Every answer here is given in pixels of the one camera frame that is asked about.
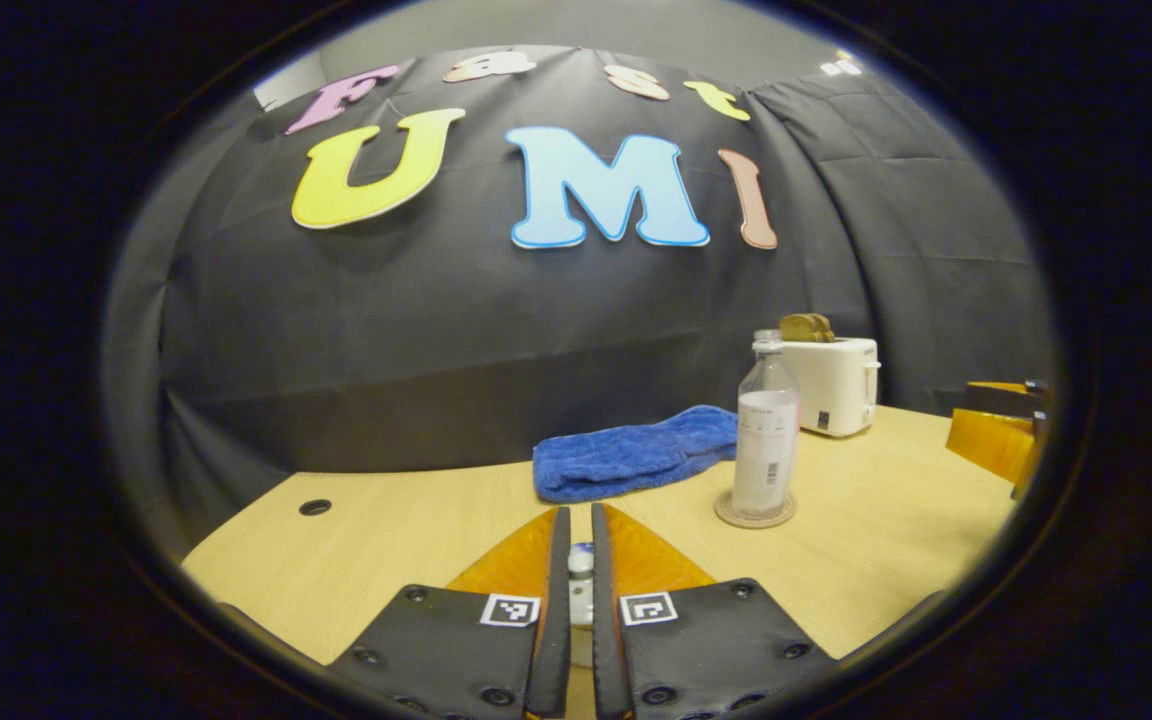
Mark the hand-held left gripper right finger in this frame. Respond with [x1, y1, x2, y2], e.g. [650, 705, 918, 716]
[591, 501, 837, 720]

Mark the blue folded towel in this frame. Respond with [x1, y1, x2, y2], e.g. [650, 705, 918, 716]
[532, 404, 740, 504]

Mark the clear plastic water bottle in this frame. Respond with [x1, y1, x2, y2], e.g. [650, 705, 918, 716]
[731, 329, 801, 520]

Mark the white toaster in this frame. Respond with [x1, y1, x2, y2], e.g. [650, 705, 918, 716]
[754, 337, 881, 439]

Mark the white teacup lid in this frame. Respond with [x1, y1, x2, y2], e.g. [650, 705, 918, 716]
[567, 542, 597, 631]

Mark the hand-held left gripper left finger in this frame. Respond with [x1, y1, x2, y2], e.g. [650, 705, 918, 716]
[321, 505, 574, 720]

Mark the round cork coaster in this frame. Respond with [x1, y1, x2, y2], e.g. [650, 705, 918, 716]
[714, 489, 798, 530]

